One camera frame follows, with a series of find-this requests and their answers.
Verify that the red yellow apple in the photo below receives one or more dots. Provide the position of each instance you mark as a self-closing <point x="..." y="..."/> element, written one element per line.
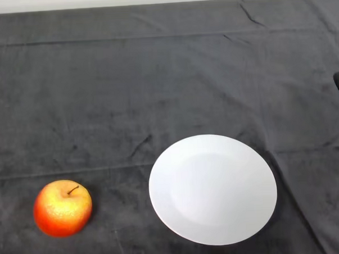
<point x="60" y="213"/>

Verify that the white round plate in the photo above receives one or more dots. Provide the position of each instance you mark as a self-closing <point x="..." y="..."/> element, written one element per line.
<point x="214" y="192"/>

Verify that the black cloth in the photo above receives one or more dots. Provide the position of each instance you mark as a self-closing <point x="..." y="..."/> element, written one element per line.
<point x="128" y="92"/>

